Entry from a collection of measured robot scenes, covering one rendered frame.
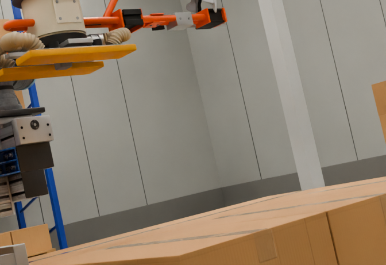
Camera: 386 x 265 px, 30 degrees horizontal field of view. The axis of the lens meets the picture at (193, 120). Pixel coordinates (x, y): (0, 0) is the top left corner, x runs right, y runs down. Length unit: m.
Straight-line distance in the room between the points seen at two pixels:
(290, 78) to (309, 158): 0.58
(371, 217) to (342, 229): 0.10
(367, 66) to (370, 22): 0.73
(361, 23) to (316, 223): 10.93
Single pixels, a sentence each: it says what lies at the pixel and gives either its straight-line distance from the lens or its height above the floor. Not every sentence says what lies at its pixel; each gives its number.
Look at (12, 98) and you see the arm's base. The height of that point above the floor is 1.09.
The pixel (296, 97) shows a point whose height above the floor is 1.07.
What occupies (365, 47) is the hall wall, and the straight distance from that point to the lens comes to 12.35.
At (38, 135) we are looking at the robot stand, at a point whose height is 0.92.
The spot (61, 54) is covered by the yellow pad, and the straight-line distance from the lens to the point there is 2.00.
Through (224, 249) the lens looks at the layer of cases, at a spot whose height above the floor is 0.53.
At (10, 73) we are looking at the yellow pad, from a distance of 2.13.
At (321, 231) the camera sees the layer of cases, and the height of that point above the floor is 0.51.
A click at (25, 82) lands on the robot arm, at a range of 2.80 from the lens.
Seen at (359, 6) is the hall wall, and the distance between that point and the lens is 12.41.
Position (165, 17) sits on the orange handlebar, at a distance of 2.37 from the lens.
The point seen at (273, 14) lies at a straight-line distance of 5.15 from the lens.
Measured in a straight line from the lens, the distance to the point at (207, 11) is 2.47.
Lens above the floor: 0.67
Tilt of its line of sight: 5 degrees up
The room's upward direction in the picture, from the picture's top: 12 degrees counter-clockwise
